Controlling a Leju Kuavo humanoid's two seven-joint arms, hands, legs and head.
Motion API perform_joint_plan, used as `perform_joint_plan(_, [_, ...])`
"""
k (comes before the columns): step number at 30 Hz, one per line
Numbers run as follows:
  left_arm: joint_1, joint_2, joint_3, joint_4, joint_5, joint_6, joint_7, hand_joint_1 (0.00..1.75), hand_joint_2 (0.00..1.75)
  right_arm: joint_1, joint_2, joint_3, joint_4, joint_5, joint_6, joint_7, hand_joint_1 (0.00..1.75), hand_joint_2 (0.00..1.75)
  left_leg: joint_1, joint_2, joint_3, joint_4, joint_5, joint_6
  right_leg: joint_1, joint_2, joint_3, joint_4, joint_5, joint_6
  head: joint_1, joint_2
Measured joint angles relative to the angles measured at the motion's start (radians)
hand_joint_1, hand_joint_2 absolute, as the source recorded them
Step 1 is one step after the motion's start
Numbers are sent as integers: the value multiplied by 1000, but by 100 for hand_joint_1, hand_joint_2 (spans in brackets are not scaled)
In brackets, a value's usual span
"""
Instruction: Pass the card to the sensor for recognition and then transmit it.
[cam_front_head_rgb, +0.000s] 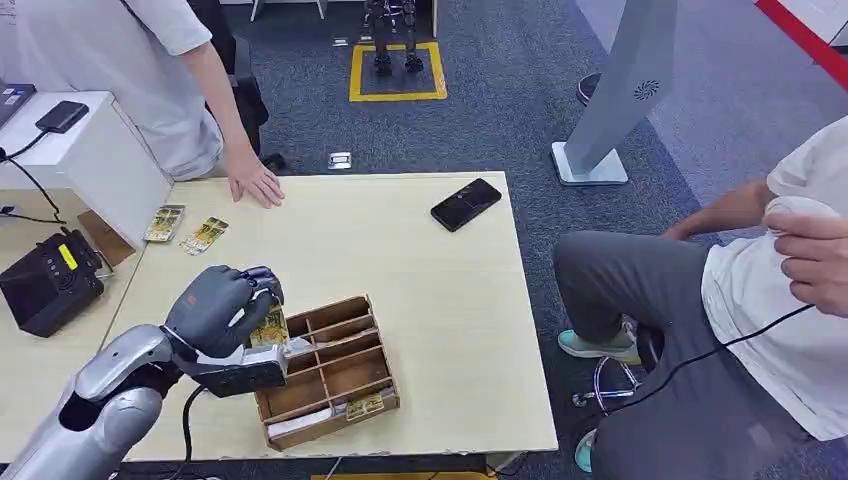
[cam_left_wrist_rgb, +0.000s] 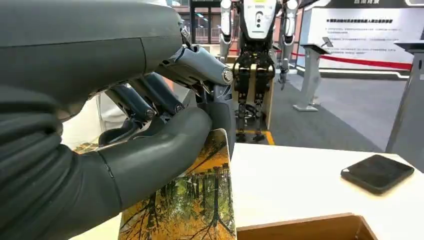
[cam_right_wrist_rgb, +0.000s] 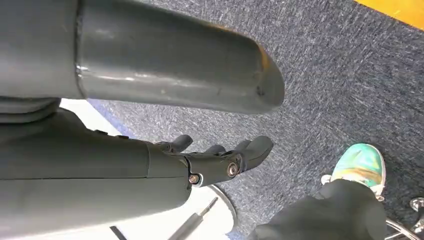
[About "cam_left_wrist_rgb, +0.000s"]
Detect grey stand with tablet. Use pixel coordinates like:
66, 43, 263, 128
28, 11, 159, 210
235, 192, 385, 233
292, 36, 334, 113

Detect white display board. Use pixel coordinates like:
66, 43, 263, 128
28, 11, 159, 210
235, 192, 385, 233
295, 5, 424, 81

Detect dark framed glass door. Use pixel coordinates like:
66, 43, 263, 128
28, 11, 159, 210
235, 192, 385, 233
189, 0, 222, 46

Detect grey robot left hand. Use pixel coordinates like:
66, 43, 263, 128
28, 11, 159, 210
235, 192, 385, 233
0, 0, 237, 213

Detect red barrier belt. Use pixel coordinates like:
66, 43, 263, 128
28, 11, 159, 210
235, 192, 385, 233
228, 48, 414, 71

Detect grey kiosk stand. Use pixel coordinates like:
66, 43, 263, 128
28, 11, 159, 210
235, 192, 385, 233
385, 39, 424, 174

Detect beige robot support stand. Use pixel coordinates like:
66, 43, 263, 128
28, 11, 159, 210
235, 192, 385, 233
231, 62, 276, 131

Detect wooden compartment card box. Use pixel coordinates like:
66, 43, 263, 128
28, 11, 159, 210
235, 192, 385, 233
236, 212, 379, 240

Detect black smartphone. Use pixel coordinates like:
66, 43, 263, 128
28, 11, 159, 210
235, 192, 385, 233
340, 153, 416, 196

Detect silver humanoid robot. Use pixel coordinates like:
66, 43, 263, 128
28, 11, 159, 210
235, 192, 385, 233
218, 0, 301, 144

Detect autumn forest print card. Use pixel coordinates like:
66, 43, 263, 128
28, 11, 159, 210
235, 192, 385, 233
117, 128, 237, 240

